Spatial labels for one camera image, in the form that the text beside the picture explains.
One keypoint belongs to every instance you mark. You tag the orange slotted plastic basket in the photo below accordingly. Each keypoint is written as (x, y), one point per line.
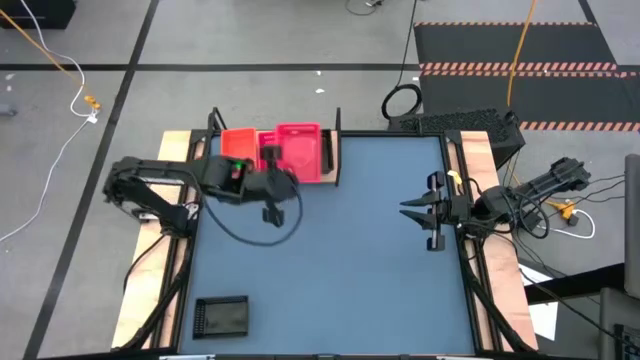
(240, 147)

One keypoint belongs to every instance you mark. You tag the red slotted plastic basket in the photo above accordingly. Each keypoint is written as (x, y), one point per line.
(300, 150)
(267, 136)

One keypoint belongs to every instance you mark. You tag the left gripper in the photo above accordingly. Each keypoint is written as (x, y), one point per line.
(272, 185)

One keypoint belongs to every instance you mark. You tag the black slotted plastic basket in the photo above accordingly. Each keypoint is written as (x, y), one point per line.
(327, 150)
(220, 317)

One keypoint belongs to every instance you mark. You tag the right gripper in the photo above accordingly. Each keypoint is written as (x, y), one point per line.
(457, 210)

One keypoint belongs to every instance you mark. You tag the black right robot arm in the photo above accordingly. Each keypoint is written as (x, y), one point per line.
(560, 175)

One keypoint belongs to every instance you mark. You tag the yellow power plug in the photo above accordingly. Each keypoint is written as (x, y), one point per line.
(565, 207)

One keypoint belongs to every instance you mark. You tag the yellow tag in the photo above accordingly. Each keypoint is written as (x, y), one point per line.
(454, 175)

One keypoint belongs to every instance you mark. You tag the black floor box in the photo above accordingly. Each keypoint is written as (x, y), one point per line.
(35, 12)

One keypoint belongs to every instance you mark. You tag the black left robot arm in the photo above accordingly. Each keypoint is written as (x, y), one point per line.
(155, 202)

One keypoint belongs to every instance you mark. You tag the light wooden side board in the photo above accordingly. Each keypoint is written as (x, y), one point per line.
(172, 145)
(500, 250)

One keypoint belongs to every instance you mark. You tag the black aluminium table frame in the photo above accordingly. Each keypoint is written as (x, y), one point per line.
(451, 140)

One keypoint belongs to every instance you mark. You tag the white paper sheet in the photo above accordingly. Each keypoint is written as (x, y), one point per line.
(545, 320)

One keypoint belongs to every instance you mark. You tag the black desk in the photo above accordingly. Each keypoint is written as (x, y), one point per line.
(615, 325)

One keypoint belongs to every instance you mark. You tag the black striped floor mat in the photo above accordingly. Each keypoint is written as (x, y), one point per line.
(500, 45)

